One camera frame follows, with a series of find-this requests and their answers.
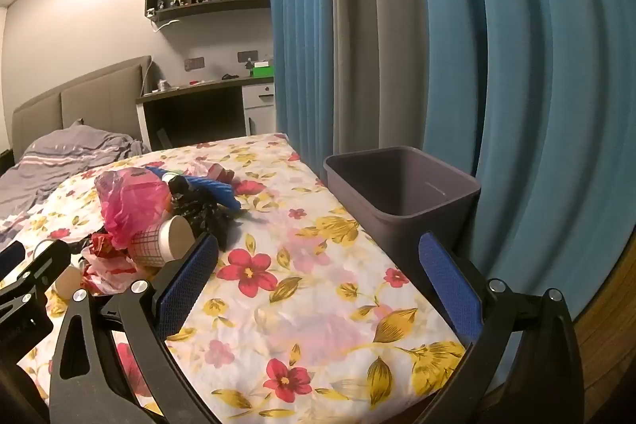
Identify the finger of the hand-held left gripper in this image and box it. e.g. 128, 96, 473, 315
0, 241, 25, 277
0, 239, 71, 306

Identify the floral bedsheet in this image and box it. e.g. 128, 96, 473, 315
0, 132, 468, 424

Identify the red snack wrapper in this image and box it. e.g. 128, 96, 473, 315
209, 163, 237, 184

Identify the blue foam mesh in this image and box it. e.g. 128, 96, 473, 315
146, 165, 244, 212

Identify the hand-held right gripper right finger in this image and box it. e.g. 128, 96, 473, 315
419, 232, 586, 424

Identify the grid pattern paper cup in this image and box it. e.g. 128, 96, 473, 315
130, 214, 196, 268

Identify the grey striped blanket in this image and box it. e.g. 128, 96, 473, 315
0, 120, 151, 236

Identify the white drawer cabinet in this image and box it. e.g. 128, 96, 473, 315
242, 82, 276, 137

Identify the pink plastic bag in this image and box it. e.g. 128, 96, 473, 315
94, 167, 172, 251

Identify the grey padded headboard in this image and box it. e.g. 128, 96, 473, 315
11, 55, 154, 161

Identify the white cable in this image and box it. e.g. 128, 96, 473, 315
148, 9, 180, 33

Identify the black plastic bag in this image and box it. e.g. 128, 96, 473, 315
169, 178, 244, 251

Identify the dark top desk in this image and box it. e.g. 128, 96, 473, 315
135, 76, 275, 151

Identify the blue curtain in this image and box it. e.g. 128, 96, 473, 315
268, 0, 636, 320

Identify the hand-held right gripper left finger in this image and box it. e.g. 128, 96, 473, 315
48, 232, 219, 424

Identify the red and white plastic bag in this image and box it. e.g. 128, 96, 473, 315
79, 228, 162, 298

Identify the grey plastic bin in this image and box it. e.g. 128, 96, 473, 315
323, 146, 482, 268

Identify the grey curtain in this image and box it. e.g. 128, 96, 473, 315
325, 0, 438, 157

